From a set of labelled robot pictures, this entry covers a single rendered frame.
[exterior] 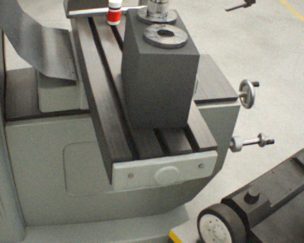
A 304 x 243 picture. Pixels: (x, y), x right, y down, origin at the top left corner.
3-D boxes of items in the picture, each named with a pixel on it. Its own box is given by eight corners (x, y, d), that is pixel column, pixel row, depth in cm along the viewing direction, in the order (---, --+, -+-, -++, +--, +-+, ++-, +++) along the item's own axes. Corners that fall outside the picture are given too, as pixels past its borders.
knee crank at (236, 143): (270, 138, 164) (273, 127, 160) (275, 148, 160) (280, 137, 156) (223, 145, 158) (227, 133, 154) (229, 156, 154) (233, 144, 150)
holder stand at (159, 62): (167, 71, 110) (177, 4, 97) (187, 128, 93) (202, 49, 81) (120, 71, 107) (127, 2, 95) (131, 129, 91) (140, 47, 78)
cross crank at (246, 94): (246, 96, 169) (252, 73, 161) (258, 114, 160) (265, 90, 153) (212, 99, 165) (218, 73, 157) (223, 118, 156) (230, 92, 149)
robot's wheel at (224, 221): (235, 261, 129) (254, 230, 116) (225, 268, 127) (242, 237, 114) (202, 226, 141) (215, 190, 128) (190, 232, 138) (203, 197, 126)
